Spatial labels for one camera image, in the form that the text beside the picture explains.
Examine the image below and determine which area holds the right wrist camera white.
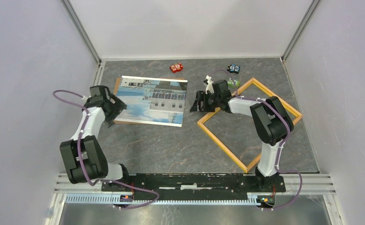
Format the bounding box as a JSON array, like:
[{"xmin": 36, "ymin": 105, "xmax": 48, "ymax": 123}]
[{"xmin": 203, "ymin": 75, "xmax": 214, "ymax": 94}]

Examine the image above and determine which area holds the black blue toy block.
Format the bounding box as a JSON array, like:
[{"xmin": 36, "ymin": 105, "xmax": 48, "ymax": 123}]
[{"xmin": 227, "ymin": 64, "xmax": 241, "ymax": 74}]

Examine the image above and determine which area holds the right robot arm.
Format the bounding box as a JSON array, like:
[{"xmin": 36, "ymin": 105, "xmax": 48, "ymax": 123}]
[{"xmin": 190, "ymin": 77, "xmax": 294, "ymax": 191}]

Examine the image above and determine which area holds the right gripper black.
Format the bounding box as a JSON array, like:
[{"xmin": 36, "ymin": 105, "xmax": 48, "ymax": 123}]
[{"xmin": 190, "ymin": 91, "xmax": 220, "ymax": 113}]

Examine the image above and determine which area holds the green toy block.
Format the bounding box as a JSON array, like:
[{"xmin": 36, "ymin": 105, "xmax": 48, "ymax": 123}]
[{"xmin": 227, "ymin": 78, "xmax": 240, "ymax": 88}]

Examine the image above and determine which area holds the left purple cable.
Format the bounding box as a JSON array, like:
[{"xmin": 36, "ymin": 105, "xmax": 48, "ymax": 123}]
[{"xmin": 52, "ymin": 90, "xmax": 160, "ymax": 210}]

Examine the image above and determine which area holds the building photo print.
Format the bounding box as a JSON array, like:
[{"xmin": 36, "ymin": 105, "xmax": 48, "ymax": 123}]
[{"xmin": 114, "ymin": 75, "xmax": 189, "ymax": 128}]

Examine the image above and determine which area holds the aluminium rail base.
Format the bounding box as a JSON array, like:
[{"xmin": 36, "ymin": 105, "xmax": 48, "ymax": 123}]
[{"xmin": 54, "ymin": 174, "xmax": 336, "ymax": 206}]

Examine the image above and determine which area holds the brown cardboard backing board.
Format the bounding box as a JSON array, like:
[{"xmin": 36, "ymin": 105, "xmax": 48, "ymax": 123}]
[{"xmin": 112, "ymin": 77, "xmax": 186, "ymax": 126}]

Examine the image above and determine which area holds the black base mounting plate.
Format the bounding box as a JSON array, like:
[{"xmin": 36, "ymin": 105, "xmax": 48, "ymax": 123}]
[{"xmin": 101, "ymin": 172, "xmax": 286, "ymax": 201}]

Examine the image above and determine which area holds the wooden picture frame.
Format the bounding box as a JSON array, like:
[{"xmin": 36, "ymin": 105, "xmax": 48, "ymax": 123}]
[{"xmin": 197, "ymin": 77, "xmax": 304, "ymax": 173}]

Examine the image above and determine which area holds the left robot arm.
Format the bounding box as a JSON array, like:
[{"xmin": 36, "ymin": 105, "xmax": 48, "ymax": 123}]
[{"xmin": 60, "ymin": 85, "xmax": 131, "ymax": 191}]

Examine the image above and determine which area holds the red toy block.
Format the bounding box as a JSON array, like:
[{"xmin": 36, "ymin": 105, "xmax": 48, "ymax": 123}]
[{"xmin": 169, "ymin": 63, "xmax": 183, "ymax": 73}]

